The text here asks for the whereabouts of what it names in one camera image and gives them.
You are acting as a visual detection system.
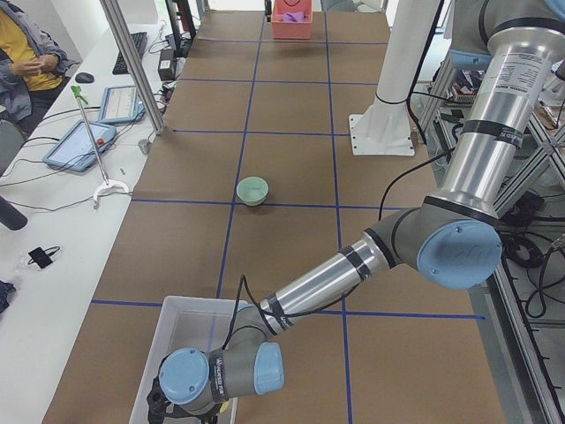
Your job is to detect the near blue teach pendant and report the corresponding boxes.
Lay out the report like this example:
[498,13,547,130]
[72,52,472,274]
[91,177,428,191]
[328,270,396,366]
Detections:
[42,121,117,172]

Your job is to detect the far blue teach pendant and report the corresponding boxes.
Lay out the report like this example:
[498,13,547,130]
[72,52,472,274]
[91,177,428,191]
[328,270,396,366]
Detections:
[97,85,145,125]

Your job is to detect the grabber reacher stick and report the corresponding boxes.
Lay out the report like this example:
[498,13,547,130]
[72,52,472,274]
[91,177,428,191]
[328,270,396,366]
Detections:
[71,85,130,209]

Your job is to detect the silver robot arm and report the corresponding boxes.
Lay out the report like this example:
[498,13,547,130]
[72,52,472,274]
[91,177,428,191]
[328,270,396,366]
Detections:
[147,1,564,423]

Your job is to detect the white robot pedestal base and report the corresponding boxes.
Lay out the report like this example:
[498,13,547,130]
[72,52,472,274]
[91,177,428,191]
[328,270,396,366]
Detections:
[349,0,443,156]

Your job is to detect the person in yellow shirt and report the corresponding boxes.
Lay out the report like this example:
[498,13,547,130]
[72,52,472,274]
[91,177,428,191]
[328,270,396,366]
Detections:
[1,1,78,136]

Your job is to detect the black keyboard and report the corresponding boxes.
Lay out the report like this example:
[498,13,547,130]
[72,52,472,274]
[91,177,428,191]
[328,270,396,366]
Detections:
[111,31,149,76]

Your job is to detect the blue teach pendant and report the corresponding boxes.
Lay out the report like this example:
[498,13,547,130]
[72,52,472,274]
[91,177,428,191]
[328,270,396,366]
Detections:
[97,85,145,125]
[42,121,117,172]

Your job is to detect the black power adapter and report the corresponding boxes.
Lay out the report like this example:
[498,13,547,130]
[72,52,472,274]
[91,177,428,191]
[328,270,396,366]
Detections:
[157,48,177,81]

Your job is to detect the black computer mouse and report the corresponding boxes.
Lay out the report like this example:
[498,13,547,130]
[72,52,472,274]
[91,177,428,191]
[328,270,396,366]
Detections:
[74,72,95,84]

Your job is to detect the mint green bowl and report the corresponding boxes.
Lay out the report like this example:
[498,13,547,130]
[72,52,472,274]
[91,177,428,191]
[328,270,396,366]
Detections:
[236,176,269,207]

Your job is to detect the pink plastic tray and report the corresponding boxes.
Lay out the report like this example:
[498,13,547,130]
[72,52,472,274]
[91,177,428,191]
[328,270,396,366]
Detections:
[271,0,313,40]

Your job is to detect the purple cloth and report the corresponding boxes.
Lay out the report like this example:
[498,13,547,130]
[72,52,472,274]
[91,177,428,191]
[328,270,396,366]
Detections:
[282,11,305,23]

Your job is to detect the aluminium frame post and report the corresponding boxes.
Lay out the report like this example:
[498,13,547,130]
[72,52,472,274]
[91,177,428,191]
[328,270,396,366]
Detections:
[100,0,165,136]

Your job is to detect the translucent white plastic box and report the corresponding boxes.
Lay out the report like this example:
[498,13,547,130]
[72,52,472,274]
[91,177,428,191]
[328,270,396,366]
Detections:
[129,296,249,423]

